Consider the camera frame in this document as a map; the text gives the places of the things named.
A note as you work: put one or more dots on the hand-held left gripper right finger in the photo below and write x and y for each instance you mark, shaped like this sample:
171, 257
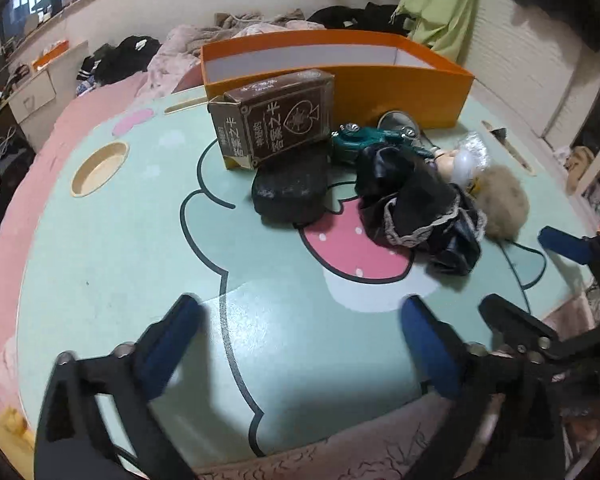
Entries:
430, 345

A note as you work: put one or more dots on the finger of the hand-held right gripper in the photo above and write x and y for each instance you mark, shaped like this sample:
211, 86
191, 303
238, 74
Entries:
565, 245
515, 322

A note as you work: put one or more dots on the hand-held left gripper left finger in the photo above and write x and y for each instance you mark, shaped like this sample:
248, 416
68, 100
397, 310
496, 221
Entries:
170, 340

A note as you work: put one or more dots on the green toy car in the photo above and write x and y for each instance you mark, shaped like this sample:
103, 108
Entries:
360, 142

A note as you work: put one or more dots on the orange cardboard box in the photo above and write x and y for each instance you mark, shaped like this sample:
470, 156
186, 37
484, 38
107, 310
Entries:
380, 92

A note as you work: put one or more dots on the beige plush toy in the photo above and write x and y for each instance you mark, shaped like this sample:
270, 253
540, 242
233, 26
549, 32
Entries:
579, 167

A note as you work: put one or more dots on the pink printed blanket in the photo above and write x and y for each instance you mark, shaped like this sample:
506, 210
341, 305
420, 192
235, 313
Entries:
330, 455
180, 55

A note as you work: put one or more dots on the doll in black dress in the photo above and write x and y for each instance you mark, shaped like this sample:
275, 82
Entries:
410, 195

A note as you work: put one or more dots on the yellow cloth patch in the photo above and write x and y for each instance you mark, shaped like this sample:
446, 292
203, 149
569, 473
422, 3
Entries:
12, 432

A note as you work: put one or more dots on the black textured pouch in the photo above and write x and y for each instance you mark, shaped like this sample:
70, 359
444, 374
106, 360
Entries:
290, 187

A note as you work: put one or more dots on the round silver mirror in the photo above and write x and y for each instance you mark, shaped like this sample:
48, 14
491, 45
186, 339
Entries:
395, 121

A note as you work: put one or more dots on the brown card box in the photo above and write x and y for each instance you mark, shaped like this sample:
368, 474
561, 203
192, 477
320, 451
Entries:
280, 115

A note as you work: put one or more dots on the light green hanging cloth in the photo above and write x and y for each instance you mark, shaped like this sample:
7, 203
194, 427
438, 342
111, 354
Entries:
440, 0

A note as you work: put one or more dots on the white drawer cabinet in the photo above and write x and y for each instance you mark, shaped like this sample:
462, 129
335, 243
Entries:
35, 95

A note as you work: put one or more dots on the black striped clothes pile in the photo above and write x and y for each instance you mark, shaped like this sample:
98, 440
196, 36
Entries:
120, 57

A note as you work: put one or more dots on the orange flat box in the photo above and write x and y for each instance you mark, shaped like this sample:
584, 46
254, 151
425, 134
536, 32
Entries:
50, 55

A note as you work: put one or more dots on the beige brown cloth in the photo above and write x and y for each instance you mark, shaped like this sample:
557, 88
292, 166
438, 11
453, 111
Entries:
260, 17

